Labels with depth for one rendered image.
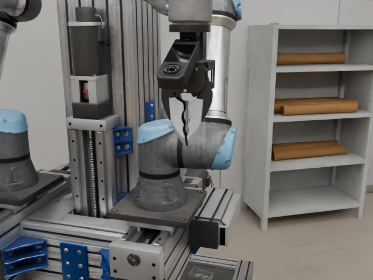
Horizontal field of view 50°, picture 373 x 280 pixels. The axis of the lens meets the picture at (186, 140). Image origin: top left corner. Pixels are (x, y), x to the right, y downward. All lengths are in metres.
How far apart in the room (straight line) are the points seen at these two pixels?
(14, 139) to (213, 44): 0.65
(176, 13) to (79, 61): 0.58
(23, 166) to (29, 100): 1.82
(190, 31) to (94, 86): 0.57
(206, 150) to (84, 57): 0.45
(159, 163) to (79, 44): 0.42
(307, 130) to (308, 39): 0.78
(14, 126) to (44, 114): 1.84
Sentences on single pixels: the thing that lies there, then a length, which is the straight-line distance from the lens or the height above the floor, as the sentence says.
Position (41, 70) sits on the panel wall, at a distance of 3.08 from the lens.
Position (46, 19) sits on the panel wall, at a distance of 3.07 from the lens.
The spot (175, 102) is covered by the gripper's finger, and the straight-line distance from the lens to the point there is 0.71.
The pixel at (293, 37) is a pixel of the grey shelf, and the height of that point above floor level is 1.46.
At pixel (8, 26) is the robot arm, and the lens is 1.47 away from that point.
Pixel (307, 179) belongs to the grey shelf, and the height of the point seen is 0.21.
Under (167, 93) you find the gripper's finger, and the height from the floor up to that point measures 1.40.
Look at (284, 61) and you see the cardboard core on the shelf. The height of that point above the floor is 1.28.
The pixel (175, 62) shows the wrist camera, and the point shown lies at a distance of 0.65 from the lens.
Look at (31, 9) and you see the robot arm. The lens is 1.37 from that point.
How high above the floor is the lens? 1.51
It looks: 15 degrees down
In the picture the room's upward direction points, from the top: straight up
